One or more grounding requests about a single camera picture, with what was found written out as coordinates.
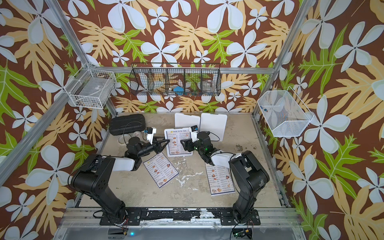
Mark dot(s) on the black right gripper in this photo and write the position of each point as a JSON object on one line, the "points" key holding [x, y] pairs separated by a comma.
{"points": [[188, 143]]}

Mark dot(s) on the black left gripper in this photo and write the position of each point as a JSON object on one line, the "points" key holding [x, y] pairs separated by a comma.
{"points": [[157, 147]]}

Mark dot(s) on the blue object in basket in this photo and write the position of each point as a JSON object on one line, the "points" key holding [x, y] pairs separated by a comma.
{"points": [[179, 91]]}

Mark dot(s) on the white mesh basket right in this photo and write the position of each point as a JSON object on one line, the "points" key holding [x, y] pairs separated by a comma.
{"points": [[285, 113]]}

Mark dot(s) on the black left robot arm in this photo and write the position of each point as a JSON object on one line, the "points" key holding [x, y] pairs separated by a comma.
{"points": [[93, 176]]}

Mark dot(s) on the white menu holder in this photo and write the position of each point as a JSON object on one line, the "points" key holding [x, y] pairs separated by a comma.
{"points": [[215, 124], [179, 142], [186, 121]]}

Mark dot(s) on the black plastic case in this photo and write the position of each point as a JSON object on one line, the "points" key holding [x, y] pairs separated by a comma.
{"points": [[127, 124]]}

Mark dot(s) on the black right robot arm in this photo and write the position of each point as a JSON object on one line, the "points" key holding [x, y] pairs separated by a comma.
{"points": [[249, 174]]}

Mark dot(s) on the black wire basket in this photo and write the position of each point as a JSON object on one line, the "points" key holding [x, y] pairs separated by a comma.
{"points": [[197, 79]]}

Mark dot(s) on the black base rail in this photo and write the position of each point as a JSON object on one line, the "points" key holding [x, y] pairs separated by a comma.
{"points": [[137, 216]]}

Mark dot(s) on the white wire basket left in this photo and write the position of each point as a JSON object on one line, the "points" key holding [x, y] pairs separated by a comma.
{"points": [[91, 87]]}

